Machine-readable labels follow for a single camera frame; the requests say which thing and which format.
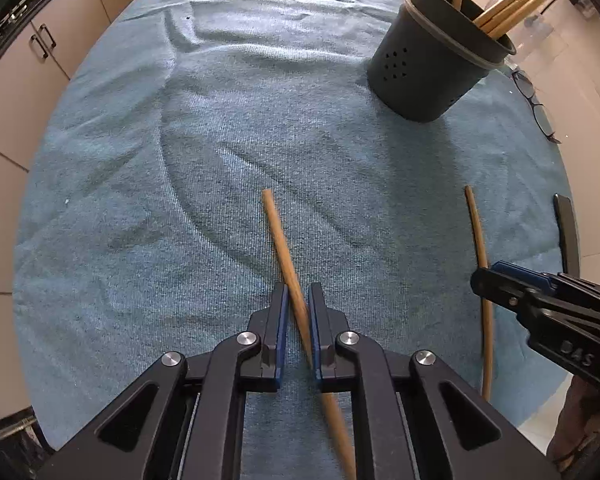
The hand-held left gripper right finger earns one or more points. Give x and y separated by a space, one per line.
314 340

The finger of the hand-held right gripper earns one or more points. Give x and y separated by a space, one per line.
500 290
527 272

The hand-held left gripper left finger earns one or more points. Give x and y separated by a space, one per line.
281 340

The black perforated utensil holder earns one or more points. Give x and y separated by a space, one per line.
420 70

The person's right forearm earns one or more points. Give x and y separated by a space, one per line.
587 420

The black smartphone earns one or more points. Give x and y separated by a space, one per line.
566 235

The black eyeglasses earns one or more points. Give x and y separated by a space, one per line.
532 102

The blue towel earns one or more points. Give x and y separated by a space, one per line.
205 160

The beige kitchen cabinet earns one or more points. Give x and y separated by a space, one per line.
30 60

